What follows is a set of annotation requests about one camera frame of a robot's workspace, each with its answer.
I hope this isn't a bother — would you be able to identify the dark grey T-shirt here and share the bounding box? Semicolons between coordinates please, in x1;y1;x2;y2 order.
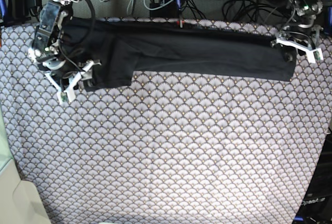
76;21;297;91

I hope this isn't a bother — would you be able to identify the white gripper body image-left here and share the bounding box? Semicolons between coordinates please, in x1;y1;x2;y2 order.
45;60;102;104

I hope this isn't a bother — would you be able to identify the blue clamp edge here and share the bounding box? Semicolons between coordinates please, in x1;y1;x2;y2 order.
324;7;332;36
0;0;8;22

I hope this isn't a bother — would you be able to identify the red table clamp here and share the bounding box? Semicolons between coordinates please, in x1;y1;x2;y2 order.
177;20;184;28

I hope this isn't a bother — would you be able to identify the blue clamp right edge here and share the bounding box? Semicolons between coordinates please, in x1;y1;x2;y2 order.
324;7;332;36

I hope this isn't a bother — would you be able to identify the black OpenArm case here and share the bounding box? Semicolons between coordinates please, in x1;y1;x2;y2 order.
293;133;331;223

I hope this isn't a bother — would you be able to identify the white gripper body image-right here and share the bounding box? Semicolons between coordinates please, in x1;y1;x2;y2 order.
271;26;324;63

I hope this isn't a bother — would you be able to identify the blue clamp handle centre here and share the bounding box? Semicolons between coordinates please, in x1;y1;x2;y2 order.
176;0;182;19

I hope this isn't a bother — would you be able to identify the black cable bundle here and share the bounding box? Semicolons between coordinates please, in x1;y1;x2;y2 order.
181;0;286;24

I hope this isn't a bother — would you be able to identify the blue clamp left edge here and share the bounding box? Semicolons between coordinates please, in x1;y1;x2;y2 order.
0;0;8;22

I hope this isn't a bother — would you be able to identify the beige plastic bin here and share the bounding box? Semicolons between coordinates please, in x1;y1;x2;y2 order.
1;118;50;223

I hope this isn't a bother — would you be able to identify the fan-patterned table cloth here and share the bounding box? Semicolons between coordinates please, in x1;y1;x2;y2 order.
1;24;331;223

